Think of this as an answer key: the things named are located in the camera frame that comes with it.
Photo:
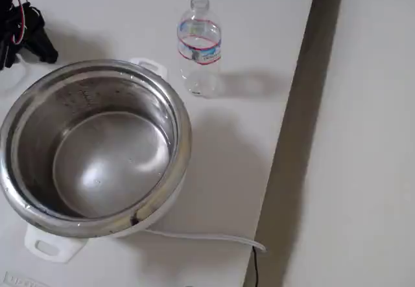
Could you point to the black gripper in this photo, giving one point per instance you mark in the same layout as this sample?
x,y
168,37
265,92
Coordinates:
x,y
41,42

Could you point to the clear plastic water bottle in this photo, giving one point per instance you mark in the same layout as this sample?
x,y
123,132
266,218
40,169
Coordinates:
x,y
201,73

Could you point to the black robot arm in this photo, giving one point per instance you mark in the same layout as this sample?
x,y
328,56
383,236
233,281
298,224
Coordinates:
x,y
6,24

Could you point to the white rice cooker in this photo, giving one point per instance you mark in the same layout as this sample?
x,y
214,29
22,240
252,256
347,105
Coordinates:
x,y
55,246

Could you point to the steel inner cooking pot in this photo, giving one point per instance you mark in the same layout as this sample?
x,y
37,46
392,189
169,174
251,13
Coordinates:
x,y
107,170

